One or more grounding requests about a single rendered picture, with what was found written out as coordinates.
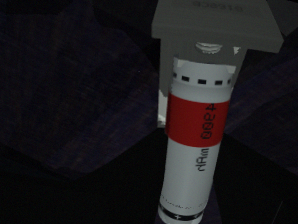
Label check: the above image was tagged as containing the white and red battery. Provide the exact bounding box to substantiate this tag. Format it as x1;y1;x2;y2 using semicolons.
157;53;233;224

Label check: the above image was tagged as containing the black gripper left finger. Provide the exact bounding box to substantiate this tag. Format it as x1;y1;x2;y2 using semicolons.
0;127;169;224

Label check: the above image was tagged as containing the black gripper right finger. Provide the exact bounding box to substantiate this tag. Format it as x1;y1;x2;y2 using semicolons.
213;133;298;224

